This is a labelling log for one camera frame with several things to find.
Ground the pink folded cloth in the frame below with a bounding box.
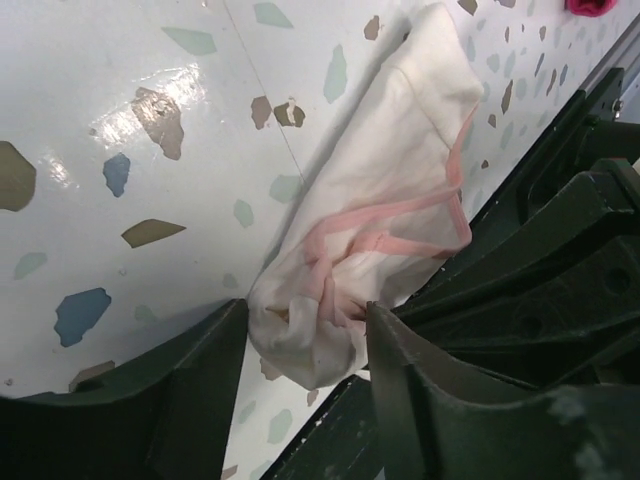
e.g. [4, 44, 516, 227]
[565, 0, 617, 18]

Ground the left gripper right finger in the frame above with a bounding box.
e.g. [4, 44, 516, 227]
[366, 303, 639, 479]

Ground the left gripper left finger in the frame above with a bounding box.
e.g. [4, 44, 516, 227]
[1, 299, 248, 479]

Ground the white pink-trimmed underwear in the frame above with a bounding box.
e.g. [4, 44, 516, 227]
[248, 3, 483, 390]

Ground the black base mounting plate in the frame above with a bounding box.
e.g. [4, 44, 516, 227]
[267, 69, 639, 479]

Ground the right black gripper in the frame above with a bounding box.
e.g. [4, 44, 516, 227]
[394, 160, 639, 389]

